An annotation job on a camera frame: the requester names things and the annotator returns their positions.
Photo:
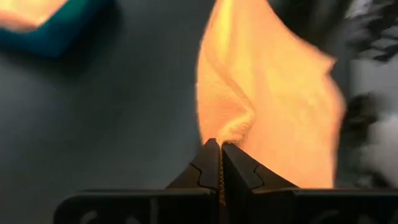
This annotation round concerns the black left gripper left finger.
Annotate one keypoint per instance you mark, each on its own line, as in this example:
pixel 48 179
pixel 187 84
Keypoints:
pixel 205 171

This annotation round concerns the orange-yellow ribbed microfiber towel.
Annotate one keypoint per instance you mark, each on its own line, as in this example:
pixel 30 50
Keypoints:
pixel 25 12

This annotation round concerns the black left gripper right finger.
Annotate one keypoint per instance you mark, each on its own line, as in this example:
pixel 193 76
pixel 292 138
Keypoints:
pixel 242 174

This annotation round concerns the blue plastic bin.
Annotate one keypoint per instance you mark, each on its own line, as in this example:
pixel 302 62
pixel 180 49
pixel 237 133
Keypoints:
pixel 62 34

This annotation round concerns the orange fluffy microfiber towel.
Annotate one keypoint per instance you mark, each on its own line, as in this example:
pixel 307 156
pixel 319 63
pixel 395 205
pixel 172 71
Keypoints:
pixel 280 93

